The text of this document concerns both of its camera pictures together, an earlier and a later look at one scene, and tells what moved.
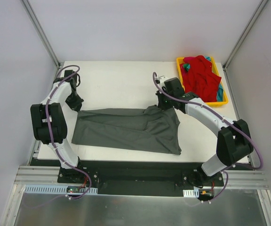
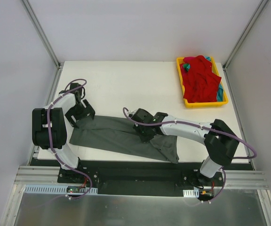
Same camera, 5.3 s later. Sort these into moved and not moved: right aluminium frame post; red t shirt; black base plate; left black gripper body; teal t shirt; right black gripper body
Moved: right black gripper body; left black gripper body
Not moved: black base plate; red t shirt; teal t shirt; right aluminium frame post
